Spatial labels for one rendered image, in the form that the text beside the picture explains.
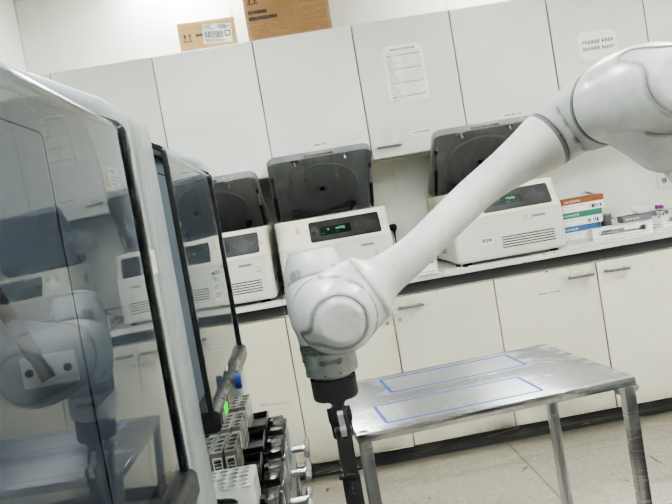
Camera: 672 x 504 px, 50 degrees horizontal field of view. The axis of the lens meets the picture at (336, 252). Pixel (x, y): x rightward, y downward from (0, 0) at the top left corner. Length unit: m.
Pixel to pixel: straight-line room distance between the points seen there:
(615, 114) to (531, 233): 2.56
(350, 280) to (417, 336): 2.58
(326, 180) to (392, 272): 2.80
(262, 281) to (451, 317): 0.93
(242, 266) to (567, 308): 1.59
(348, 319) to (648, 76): 0.52
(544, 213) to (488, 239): 0.30
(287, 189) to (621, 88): 2.85
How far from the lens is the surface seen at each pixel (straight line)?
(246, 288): 3.49
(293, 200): 3.88
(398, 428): 1.50
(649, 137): 1.12
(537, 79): 4.03
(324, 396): 1.18
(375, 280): 1.00
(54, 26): 4.43
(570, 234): 4.15
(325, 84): 3.82
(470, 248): 3.58
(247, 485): 1.20
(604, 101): 1.13
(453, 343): 3.60
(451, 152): 3.86
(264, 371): 3.55
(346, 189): 3.88
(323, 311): 0.95
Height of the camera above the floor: 1.26
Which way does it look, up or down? 3 degrees down
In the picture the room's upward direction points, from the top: 10 degrees counter-clockwise
